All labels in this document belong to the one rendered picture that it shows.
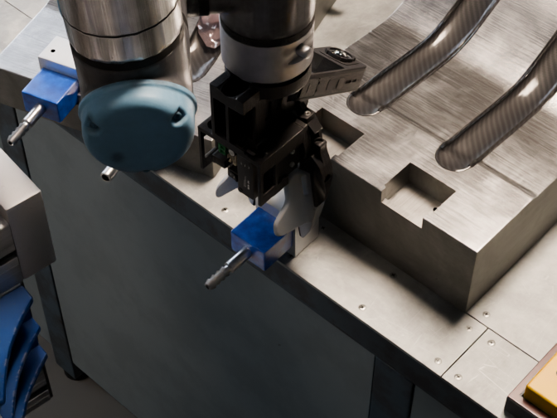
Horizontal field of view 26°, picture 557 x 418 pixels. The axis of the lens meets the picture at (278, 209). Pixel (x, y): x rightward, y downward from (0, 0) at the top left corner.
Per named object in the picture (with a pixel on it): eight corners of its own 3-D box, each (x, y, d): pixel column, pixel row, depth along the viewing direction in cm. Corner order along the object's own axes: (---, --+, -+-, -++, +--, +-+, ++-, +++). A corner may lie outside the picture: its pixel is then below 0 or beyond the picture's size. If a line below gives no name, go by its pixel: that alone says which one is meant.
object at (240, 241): (228, 318, 111) (226, 283, 107) (189, 290, 113) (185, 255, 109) (318, 235, 118) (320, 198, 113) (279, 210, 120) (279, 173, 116)
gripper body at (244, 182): (198, 171, 106) (191, 69, 97) (262, 119, 110) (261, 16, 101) (263, 214, 103) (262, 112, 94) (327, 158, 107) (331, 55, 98)
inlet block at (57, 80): (36, 170, 119) (27, 131, 115) (-7, 154, 121) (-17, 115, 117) (104, 87, 127) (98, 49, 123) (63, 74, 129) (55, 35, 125)
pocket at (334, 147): (331, 186, 115) (333, 159, 112) (290, 158, 117) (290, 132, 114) (362, 160, 117) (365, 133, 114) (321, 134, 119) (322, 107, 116)
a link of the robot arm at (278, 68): (262, -27, 98) (341, 16, 95) (263, 17, 102) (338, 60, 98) (199, 19, 94) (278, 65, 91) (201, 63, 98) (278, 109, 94)
